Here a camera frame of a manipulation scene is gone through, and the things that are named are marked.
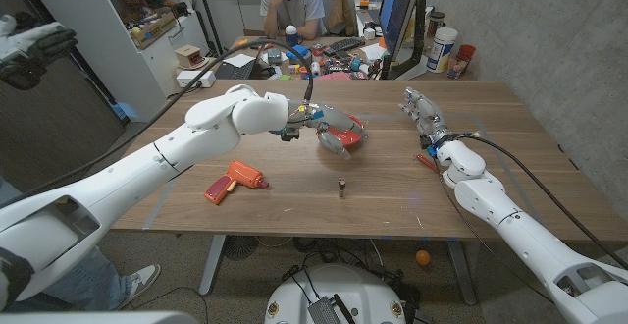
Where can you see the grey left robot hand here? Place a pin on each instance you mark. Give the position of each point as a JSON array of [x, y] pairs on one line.
[[338, 120]]

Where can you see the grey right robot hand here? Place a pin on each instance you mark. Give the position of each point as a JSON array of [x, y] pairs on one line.
[[428, 115]]

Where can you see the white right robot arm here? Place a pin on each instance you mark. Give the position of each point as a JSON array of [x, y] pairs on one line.
[[515, 226]]

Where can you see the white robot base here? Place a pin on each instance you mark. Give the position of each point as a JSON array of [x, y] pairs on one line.
[[353, 289]]

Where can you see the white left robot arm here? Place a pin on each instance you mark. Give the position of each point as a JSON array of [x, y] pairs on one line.
[[147, 167]]

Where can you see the red bowl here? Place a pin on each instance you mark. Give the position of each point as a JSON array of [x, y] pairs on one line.
[[349, 137]]

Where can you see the orange toy electric screwdriver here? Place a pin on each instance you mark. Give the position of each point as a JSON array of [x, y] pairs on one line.
[[245, 174]]

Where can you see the clear plastic cup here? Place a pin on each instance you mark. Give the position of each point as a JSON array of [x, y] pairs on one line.
[[455, 68]]

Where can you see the white plastic tub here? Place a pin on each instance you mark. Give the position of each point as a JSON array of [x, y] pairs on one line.
[[440, 49]]

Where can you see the red cup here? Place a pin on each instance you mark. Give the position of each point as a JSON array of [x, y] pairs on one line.
[[466, 51]]

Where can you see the black keyboard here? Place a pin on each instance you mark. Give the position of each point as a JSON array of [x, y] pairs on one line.
[[343, 45]]

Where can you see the dark jar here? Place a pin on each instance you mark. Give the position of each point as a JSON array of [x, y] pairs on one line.
[[435, 23]]

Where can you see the cluttered wooden desk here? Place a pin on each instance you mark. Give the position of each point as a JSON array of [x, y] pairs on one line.
[[278, 37]]

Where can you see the dark laptop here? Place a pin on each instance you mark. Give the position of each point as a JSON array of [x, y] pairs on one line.
[[238, 72]]

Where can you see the black computer monitor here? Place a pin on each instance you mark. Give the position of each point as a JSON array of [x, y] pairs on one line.
[[400, 5]]

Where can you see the white paper sheet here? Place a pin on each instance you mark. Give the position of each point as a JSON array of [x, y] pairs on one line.
[[240, 61]]

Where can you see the brown jacket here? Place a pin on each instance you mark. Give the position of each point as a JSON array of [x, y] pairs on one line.
[[341, 0]]

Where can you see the seated person in grey shirt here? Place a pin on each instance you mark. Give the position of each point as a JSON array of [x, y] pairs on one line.
[[304, 5]]

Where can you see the orange ball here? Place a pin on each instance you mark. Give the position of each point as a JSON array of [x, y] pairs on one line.
[[423, 257]]

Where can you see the white power box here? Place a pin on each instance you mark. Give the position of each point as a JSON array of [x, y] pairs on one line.
[[195, 78]]

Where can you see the white low cabinet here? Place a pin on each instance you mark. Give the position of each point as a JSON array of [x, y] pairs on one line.
[[230, 12]]

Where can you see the black floor fan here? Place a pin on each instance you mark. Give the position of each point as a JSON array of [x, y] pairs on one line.
[[240, 247]]

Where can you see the grey table leg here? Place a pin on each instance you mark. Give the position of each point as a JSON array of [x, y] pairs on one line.
[[212, 265], [461, 272]]

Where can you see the small beige box device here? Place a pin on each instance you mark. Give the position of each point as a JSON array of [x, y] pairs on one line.
[[189, 55]]

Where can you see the cardboard box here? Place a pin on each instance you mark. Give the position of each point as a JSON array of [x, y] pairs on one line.
[[154, 30]]

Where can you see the white shelf unit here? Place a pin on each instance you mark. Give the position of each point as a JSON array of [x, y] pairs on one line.
[[122, 73]]

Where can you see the standing person in jeans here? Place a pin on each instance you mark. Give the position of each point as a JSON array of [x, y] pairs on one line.
[[88, 285]]

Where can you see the white robot torso cover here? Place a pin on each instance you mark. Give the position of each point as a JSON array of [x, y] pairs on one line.
[[98, 318]]

